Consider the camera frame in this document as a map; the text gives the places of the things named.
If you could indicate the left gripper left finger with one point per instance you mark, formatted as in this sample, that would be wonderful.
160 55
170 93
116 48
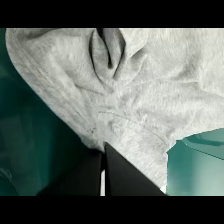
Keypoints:
83 180

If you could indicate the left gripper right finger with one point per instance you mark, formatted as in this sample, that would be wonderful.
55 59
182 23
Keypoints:
126 178

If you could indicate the grey garment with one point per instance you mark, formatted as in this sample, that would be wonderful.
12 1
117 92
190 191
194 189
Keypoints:
133 83

